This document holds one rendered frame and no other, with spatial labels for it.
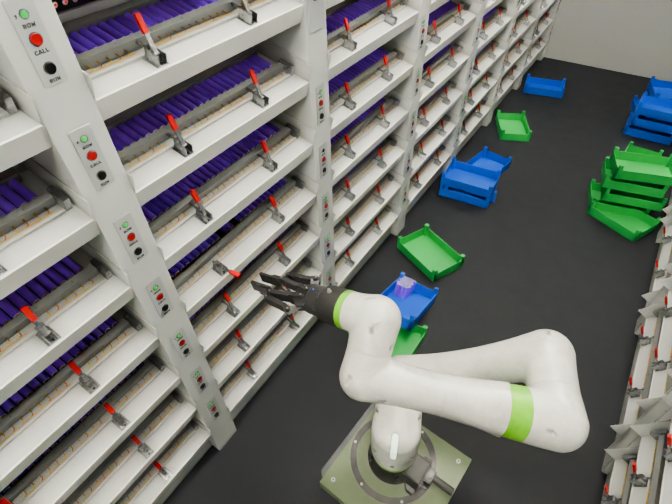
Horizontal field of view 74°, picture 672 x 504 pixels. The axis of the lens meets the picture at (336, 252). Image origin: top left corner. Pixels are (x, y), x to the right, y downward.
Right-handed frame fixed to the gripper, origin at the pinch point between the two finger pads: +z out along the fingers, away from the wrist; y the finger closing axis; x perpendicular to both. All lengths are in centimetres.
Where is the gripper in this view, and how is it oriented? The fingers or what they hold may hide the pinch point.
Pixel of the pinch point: (266, 283)
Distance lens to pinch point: 120.0
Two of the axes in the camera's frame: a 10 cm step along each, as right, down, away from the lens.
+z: -8.0, -1.9, 5.7
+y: 5.6, -6.0, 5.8
